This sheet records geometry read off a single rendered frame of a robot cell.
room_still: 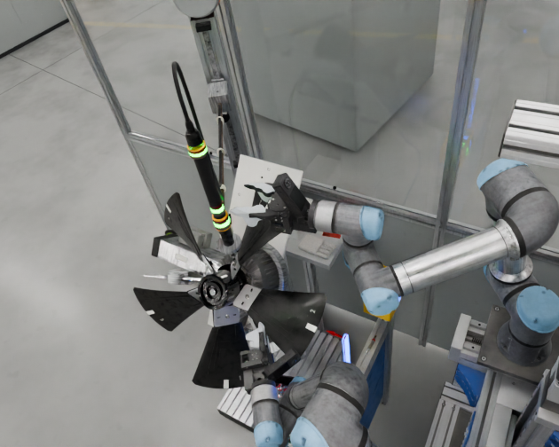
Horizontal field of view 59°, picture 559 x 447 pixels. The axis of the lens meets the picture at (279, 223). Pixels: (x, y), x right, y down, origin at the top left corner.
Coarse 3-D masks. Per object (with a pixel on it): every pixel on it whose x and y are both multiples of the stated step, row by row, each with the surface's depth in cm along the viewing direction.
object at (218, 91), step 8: (216, 80) 175; (208, 88) 174; (216, 88) 173; (224, 88) 172; (208, 96) 170; (216, 96) 170; (224, 96) 170; (216, 104) 172; (224, 104) 172; (216, 112) 174
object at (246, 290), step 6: (246, 288) 162; (258, 288) 161; (240, 294) 161; (252, 294) 160; (234, 300) 160; (240, 300) 159; (246, 300) 159; (252, 300) 159; (240, 306) 158; (246, 306) 157
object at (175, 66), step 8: (176, 64) 103; (176, 72) 102; (176, 80) 102; (184, 80) 110; (176, 88) 102; (184, 88) 111; (184, 104) 105; (192, 104) 115; (184, 112) 106; (192, 112) 116; (200, 128) 120; (208, 152) 126
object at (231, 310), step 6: (228, 306) 164; (216, 312) 162; (222, 312) 163; (228, 312) 164; (234, 312) 165; (216, 318) 162; (222, 318) 163; (228, 318) 164; (234, 318) 165; (216, 324) 163; (222, 324) 164; (228, 324) 165
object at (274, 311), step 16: (256, 304) 157; (272, 304) 155; (288, 304) 154; (304, 304) 153; (320, 304) 151; (256, 320) 154; (272, 320) 152; (288, 320) 151; (304, 320) 150; (272, 336) 150; (288, 336) 149; (304, 336) 148
